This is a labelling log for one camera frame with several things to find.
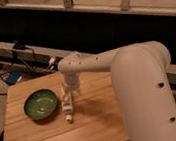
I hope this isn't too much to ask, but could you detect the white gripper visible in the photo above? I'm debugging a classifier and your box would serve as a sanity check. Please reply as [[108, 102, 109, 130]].
[[62, 83, 81, 103]]

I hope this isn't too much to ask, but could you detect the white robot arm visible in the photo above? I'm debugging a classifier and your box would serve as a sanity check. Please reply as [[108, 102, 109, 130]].
[[57, 41, 176, 141]]

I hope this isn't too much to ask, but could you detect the green ceramic bowl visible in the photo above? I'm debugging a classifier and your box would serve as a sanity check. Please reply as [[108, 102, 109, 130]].
[[23, 88, 59, 121]]

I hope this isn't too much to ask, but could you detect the blue box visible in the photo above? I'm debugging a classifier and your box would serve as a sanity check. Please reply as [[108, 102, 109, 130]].
[[6, 72, 22, 85]]

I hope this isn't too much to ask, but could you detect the black power adapter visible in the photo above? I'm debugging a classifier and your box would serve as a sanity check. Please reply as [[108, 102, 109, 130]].
[[13, 43, 28, 51]]

